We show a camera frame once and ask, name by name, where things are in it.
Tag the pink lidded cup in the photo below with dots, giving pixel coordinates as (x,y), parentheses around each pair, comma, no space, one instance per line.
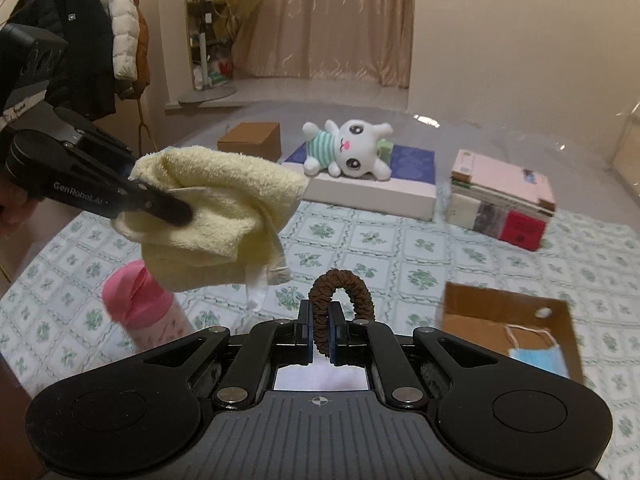
(145,310)

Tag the grey round stand base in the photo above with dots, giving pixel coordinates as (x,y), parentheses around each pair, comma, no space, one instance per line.
(205,95)

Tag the brown hair scrunchie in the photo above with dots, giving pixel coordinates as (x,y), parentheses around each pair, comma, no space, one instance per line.
(342,275)

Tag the thick box red label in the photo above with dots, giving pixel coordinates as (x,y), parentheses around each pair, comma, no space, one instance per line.
(520,227)

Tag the gold clothes rack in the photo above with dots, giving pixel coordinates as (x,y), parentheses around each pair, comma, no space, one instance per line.
(142,125)

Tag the white puffer jacket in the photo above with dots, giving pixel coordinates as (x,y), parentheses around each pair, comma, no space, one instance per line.
(122,30)

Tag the green floral tablecloth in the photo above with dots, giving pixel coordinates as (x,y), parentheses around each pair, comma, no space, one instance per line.
(400,245)

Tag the black coat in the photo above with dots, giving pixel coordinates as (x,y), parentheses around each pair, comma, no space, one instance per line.
(85,60)

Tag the brown jacket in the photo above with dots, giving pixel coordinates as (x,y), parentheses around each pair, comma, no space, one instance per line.
(142,60)

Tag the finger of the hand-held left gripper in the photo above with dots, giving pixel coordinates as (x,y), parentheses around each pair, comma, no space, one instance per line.
(165,207)
(100,142)

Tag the blue face mask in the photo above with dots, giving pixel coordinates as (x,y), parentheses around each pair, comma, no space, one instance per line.
(537,357)

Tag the cardboard tray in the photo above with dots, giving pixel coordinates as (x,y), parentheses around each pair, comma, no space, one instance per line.
(480,310)

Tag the person's left hand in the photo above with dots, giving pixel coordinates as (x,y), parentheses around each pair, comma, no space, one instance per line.
(12,205)

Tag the white flat box blue top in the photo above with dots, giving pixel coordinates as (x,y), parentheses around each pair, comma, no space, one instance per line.
(370,197)

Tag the yellow towel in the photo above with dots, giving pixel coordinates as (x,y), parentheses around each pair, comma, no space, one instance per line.
(215,195)

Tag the beige curtain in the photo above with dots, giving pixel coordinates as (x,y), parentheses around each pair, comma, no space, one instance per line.
(340,20)

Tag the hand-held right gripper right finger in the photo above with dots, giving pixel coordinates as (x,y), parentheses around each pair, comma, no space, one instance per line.
(334,340)

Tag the grey plastic covered mattress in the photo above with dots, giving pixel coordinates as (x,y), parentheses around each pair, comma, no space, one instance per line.
(500,135)

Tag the pink cover book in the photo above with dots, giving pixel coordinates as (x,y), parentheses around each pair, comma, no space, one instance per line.
(500,175)

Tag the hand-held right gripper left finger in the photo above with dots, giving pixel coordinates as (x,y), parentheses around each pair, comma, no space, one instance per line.
(309,340)

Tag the purple tissue pack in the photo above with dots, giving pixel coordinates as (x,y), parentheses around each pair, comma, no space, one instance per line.
(320,379)

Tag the plastic wrapped wooden headboard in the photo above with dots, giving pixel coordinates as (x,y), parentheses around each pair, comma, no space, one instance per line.
(627,155)

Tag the small brown cardboard box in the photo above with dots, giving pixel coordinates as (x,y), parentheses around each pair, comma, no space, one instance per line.
(250,140)

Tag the white plush toy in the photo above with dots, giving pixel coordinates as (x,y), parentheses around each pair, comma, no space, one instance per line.
(355,150)

